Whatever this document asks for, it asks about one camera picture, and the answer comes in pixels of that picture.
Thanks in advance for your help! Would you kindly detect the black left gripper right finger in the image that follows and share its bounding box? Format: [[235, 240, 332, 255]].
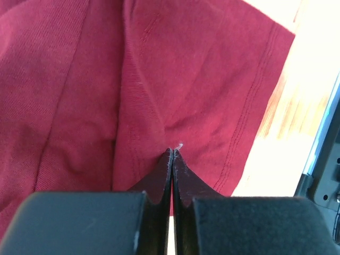
[[172, 150, 336, 254]]

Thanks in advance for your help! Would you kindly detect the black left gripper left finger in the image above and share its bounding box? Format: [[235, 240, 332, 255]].
[[1, 149, 173, 254]]

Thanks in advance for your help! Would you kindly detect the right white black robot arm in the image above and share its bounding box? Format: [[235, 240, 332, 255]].
[[294, 76, 339, 252]]

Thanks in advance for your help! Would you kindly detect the dark red t-shirt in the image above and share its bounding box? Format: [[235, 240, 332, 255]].
[[1, 1, 294, 228]]

